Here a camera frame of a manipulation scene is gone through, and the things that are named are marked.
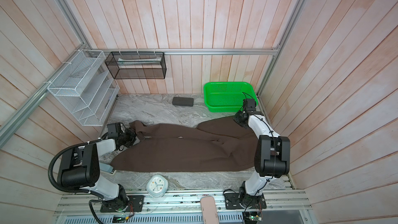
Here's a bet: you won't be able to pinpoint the brown trousers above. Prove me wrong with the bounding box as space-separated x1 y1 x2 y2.
110 116 258 172

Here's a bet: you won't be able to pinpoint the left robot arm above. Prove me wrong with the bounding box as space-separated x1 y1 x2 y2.
48 128 136 212

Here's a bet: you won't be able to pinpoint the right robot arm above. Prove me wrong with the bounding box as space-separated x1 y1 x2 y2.
234 111 290 207

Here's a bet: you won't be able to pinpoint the green plastic basket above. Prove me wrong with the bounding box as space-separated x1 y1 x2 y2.
203 82 258 113

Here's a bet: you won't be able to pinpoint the white alarm clock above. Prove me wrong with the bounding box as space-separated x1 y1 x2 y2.
146 175 169 198

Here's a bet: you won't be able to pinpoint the dark grey rectangular case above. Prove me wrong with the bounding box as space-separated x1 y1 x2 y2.
172 96 194 107

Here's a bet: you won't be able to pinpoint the pink flat device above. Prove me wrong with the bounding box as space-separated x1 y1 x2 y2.
200 196 219 224

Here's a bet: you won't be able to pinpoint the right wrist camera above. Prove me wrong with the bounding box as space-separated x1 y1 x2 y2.
243 99 257 112

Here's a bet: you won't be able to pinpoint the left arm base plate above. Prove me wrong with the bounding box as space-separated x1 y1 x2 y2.
100 195 145 213

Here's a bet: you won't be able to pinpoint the white wire mesh shelf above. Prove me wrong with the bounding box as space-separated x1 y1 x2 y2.
47 50 120 127

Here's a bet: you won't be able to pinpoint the black wire mesh basket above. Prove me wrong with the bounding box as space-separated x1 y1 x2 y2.
105 51 167 79

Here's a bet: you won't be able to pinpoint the black corrugated cable hose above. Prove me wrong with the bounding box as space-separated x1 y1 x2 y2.
47 141 103 224

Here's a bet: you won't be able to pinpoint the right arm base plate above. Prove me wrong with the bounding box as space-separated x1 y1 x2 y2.
223 191 267 209

